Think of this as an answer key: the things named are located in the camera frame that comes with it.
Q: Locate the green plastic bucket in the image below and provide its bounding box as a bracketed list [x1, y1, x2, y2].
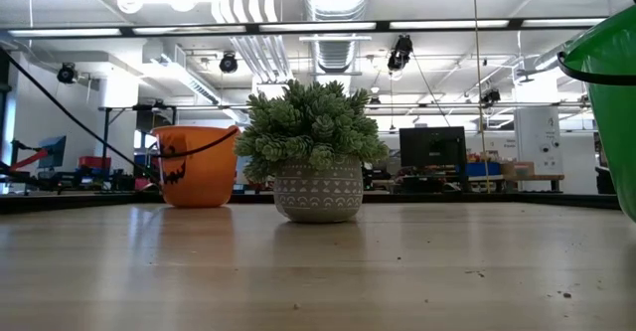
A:
[556, 5, 636, 223]

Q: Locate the potted green succulent plant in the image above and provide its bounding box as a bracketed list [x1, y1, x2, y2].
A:
[233, 80, 392, 225]

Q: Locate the orange pumpkin face bucket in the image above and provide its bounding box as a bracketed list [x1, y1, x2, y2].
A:
[151, 124, 242, 210]

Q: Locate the black computer monitor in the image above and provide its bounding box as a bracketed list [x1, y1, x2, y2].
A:
[398, 125, 468, 169]

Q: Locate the black bar with light strips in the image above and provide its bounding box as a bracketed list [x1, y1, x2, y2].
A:
[7, 18, 607, 38]

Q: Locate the blue storage box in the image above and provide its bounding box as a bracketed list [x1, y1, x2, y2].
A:
[465, 161, 502, 177]

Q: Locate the cardboard box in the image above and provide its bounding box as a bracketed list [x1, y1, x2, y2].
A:
[500, 161, 536, 177]

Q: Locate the black metal stand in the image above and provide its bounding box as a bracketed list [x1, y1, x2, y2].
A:
[101, 102, 178, 173]

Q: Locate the white column with signs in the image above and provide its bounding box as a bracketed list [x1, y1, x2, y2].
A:
[513, 105, 566, 177]

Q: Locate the red storage bin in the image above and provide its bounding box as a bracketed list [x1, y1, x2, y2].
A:
[78, 155, 113, 170]

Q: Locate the wooden desk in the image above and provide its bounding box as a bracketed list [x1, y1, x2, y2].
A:
[469, 173, 566, 194]

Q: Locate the small dark monitor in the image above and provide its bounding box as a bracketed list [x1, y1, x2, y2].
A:
[37, 135, 68, 170]

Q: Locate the black office chair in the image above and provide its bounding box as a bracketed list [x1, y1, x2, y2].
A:
[595, 165, 616, 196]

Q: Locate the red angled bar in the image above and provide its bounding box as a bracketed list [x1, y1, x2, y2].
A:
[9, 147, 51, 173]

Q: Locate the silver ventilation duct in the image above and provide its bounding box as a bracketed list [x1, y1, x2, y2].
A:
[302, 0, 372, 74]

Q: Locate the black ceiling camera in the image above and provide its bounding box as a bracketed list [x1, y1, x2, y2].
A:
[479, 87, 502, 107]
[219, 51, 239, 75]
[56, 61, 80, 84]
[387, 33, 414, 73]

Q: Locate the yellow hanging cord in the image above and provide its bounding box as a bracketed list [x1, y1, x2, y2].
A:
[470, 0, 492, 193]

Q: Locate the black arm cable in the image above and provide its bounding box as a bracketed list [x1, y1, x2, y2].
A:
[0, 47, 163, 184]

